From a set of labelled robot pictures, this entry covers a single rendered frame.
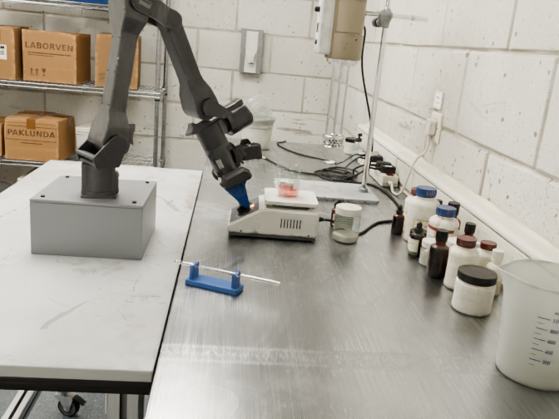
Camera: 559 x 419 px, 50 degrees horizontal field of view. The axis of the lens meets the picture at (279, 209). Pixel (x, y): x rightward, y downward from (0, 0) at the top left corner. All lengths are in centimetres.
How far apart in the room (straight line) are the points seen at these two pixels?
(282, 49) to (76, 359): 309
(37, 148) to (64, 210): 240
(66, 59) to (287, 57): 128
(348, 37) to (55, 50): 214
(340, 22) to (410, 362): 106
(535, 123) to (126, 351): 89
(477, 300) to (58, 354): 67
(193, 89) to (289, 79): 254
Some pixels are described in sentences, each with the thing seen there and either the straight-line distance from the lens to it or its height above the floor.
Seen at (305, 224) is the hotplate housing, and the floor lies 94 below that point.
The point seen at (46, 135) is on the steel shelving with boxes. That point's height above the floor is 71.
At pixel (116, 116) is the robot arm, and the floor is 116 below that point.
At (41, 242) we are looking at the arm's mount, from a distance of 120.
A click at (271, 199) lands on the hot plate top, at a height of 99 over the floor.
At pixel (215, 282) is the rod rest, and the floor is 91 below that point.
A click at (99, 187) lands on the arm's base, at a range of 118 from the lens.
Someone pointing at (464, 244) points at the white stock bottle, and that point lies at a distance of 117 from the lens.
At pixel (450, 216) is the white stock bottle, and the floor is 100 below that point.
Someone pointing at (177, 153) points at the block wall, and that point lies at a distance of 383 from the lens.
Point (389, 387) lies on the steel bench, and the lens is 83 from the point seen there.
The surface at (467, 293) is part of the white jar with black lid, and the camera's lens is 108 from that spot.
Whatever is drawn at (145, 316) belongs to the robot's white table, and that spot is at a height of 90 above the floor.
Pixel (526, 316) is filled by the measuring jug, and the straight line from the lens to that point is 87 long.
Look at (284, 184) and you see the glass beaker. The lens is 132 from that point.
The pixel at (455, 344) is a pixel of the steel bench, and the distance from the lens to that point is 98.
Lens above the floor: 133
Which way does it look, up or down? 16 degrees down
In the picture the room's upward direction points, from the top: 5 degrees clockwise
